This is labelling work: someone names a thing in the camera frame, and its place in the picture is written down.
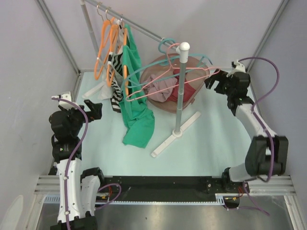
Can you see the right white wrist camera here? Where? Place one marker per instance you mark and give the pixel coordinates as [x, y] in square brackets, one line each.
[236, 67]

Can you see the brown plastic basket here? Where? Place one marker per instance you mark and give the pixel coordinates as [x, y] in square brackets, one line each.
[153, 72]

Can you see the orange hanger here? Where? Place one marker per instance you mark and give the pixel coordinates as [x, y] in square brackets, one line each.
[124, 60]
[114, 31]
[99, 65]

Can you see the green tank top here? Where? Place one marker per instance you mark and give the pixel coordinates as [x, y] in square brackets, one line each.
[137, 117]

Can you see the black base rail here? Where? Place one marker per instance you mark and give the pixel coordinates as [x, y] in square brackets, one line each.
[169, 189]

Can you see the teal hanger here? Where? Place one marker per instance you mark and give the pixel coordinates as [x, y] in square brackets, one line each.
[162, 47]

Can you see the red garment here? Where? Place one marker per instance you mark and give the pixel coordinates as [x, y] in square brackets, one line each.
[188, 92]

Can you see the pink hanger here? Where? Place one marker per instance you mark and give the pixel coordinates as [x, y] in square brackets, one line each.
[171, 67]

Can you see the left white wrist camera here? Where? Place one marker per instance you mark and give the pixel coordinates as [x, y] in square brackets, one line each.
[67, 97]

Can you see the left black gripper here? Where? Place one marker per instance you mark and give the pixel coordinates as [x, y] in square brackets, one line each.
[95, 112]

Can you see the white garment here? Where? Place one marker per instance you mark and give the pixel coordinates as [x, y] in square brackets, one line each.
[105, 91]

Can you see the mauve pink tank top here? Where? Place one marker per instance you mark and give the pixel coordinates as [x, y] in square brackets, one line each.
[161, 90]

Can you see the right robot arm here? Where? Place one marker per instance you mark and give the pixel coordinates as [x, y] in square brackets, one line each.
[267, 153]

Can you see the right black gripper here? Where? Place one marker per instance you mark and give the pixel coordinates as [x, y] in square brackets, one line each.
[220, 75]

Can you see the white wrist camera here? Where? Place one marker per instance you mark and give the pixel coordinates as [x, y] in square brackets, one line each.
[67, 97]
[236, 67]

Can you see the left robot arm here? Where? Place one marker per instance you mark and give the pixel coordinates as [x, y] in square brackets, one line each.
[77, 188]

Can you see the black white striped top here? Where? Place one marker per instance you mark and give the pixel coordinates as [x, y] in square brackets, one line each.
[116, 68]

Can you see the grey clothes rack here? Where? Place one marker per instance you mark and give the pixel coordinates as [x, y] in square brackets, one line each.
[179, 127]

